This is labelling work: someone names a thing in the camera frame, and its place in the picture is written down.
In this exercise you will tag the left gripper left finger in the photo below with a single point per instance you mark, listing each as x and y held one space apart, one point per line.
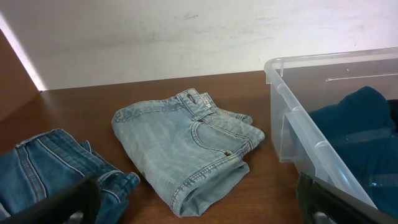
83 197

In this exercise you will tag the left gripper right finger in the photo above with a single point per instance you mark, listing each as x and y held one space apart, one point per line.
320 202

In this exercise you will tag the teal blue garment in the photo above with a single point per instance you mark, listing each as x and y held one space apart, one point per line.
362 128

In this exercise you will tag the light blue jeans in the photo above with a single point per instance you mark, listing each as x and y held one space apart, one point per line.
188 149

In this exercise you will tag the clear plastic storage container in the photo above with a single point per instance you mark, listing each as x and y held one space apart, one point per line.
300 85

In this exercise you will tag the dark blue folded jeans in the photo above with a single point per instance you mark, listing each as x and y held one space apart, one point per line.
46 164

